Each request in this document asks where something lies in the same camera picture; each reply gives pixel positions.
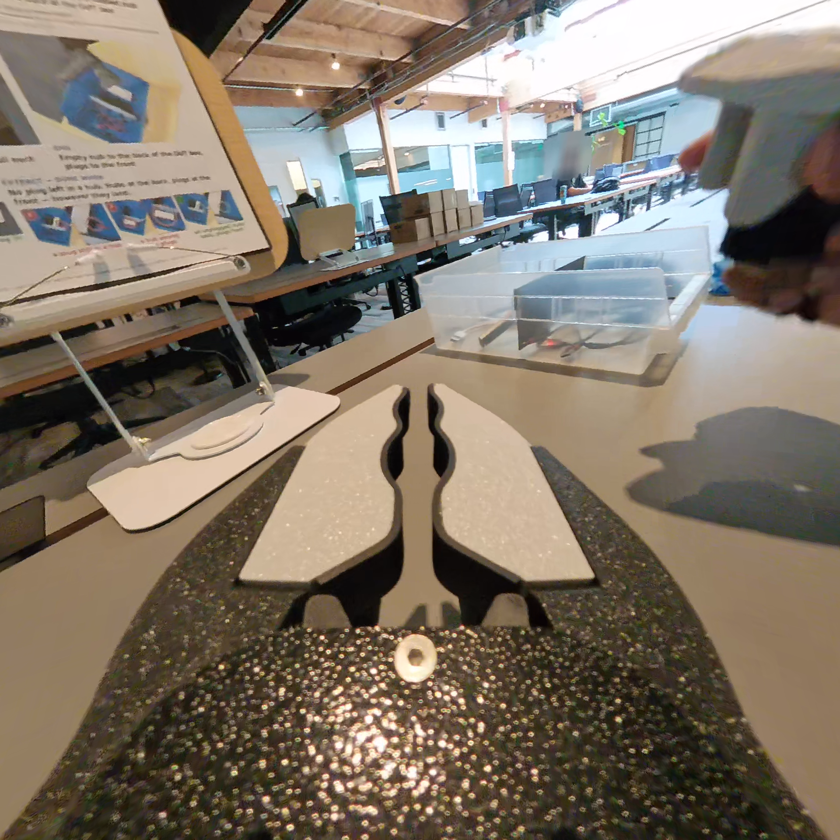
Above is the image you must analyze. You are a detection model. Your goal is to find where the beige document stand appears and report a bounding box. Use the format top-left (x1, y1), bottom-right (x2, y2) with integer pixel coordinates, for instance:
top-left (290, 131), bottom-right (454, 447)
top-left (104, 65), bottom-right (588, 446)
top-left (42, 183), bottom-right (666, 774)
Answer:
top-left (297, 202), bottom-right (370, 271)

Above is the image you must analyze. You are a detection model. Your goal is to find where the black office chair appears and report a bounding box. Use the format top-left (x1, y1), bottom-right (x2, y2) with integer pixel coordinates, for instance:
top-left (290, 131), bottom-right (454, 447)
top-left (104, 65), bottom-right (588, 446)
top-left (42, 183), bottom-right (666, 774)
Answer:
top-left (266, 303), bottom-right (363, 358)

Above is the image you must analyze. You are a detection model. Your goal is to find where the long white office table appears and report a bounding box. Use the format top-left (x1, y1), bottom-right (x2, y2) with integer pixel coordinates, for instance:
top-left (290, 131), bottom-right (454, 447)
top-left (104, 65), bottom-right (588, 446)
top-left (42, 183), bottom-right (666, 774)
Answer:
top-left (525, 164), bottom-right (700, 240)

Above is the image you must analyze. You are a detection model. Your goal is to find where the printed instruction sheet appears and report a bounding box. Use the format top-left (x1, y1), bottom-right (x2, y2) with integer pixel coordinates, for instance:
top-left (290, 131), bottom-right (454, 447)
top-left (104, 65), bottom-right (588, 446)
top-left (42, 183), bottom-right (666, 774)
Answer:
top-left (0, 0), bottom-right (272, 304)

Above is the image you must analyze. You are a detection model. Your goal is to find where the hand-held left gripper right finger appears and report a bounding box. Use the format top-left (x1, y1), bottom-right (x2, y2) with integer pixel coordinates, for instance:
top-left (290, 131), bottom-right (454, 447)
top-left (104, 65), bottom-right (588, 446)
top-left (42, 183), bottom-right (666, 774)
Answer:
top-left (428, 382), bottom-right (598, 616)

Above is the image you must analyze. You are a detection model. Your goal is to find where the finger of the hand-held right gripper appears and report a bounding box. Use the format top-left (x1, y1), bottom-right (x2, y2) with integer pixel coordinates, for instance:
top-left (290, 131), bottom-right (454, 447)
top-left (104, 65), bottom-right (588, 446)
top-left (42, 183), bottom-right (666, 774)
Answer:
top-left (697, 98), bottom-right (756, 193)
top-left (679, 29), bottom-right (840, 227)

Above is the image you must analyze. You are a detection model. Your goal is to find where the person's right hand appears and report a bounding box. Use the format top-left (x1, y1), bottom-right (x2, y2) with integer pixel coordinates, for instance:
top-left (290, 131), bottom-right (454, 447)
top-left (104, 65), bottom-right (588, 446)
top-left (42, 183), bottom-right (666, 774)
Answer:
top-left (679, 118), bottom-right (840, 324)

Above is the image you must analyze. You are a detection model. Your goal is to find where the wooden top office desk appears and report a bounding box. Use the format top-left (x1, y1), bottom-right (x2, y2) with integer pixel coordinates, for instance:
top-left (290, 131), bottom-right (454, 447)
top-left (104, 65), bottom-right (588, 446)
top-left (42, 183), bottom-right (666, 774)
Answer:
top-left (203, 217), bottom-right (516, 322)
top-left (0, 303), bottom-right (277, 460)

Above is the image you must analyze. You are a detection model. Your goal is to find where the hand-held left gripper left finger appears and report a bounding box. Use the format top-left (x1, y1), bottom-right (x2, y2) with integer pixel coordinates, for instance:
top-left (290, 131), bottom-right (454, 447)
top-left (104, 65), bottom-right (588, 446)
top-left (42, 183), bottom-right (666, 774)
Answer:
top-left (236, 384), bottom-right (413, 616)

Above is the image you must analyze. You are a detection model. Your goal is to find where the clear plastic bin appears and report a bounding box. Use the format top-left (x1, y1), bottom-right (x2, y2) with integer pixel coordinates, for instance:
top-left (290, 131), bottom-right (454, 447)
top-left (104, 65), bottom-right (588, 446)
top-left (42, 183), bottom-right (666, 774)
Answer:
top-left (413, 226), bottom-right (713, 376)

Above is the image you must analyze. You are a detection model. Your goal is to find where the stack of cardboard boxes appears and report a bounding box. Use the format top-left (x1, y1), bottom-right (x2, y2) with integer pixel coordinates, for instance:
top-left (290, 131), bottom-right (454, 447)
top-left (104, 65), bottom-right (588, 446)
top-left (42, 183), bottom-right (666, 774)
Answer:
top-left (388, 188), bottom-right (487, 245)

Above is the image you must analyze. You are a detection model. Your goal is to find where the row of black office chairs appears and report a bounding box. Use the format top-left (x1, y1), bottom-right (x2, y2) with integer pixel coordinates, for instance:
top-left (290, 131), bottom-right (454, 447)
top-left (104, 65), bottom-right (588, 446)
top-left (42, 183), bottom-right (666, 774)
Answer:
top-left (478, 177), bottom-right (559, 223)

